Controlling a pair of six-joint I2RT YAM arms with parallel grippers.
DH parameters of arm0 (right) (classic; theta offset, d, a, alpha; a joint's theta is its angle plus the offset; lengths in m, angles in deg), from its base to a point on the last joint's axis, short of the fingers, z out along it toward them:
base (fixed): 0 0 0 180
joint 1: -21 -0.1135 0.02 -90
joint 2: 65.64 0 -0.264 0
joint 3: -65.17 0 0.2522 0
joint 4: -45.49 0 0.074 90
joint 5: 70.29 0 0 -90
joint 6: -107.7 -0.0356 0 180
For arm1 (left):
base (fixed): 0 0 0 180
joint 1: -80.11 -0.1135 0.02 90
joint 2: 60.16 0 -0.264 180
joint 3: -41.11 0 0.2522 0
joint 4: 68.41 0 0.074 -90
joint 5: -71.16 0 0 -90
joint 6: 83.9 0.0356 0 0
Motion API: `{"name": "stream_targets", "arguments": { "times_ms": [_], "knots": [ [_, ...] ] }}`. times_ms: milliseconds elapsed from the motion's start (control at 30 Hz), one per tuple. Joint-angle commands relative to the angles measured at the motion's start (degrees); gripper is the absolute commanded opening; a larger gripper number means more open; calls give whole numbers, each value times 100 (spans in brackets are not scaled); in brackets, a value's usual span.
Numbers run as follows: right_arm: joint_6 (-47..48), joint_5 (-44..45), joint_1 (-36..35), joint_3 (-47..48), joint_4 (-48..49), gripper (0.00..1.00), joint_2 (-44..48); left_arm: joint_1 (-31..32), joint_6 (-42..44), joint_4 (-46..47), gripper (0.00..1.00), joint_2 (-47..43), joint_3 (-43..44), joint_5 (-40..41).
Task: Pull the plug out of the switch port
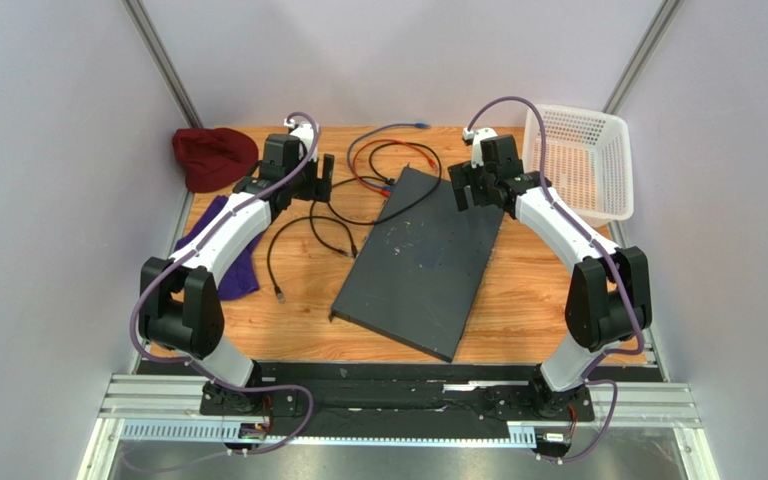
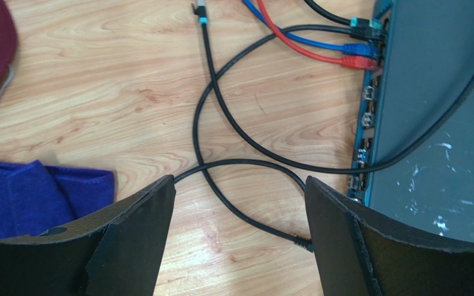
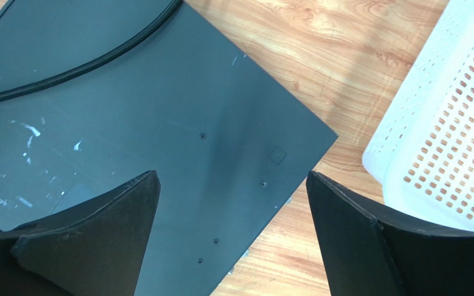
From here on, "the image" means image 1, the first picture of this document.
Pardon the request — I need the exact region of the blue ethernet cable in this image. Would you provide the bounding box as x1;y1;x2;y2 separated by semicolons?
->
346;122;432;194

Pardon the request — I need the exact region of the red ethernet cable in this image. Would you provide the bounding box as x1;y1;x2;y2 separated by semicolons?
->
351;138;441;195

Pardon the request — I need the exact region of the dark grey network switch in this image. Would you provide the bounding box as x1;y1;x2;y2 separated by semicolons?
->
331;167;504;362

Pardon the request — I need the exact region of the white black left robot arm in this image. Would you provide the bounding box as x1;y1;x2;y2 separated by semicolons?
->
131;124;334;413

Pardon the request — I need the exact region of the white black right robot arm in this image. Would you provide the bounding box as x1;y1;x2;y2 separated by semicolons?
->
448;128;652;418

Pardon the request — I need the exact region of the dark red cloth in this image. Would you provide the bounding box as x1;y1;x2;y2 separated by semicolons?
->
171;128;259;193

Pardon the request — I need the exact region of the white plastic basket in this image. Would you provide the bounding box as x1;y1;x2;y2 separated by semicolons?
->
537;104;634;228

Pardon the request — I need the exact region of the purple cloth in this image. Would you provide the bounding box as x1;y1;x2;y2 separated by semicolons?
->
171;193;273;301

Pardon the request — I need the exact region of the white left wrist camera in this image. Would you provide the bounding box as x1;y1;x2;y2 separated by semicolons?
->
284;119;319;163

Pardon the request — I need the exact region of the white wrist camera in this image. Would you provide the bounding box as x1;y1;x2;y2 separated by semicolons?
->
284;119;319;163
462;127;497;168

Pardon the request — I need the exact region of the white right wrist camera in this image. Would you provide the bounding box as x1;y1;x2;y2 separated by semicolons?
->
462;127;497;168

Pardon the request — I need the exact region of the black ethernet patch cable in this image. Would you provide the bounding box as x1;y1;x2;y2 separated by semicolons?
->
266;199;359;305

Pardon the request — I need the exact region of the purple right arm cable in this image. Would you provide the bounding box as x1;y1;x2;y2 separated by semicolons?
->
466;96;646;465

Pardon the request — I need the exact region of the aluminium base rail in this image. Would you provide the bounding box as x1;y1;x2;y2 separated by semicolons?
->
97;375;718;479

